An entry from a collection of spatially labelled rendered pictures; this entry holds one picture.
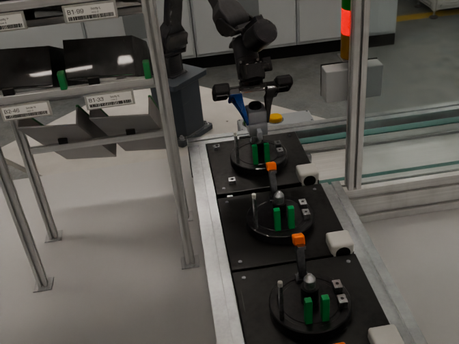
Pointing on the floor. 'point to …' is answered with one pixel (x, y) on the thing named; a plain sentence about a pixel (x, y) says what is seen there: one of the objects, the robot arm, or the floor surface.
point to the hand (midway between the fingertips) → (255, 109)
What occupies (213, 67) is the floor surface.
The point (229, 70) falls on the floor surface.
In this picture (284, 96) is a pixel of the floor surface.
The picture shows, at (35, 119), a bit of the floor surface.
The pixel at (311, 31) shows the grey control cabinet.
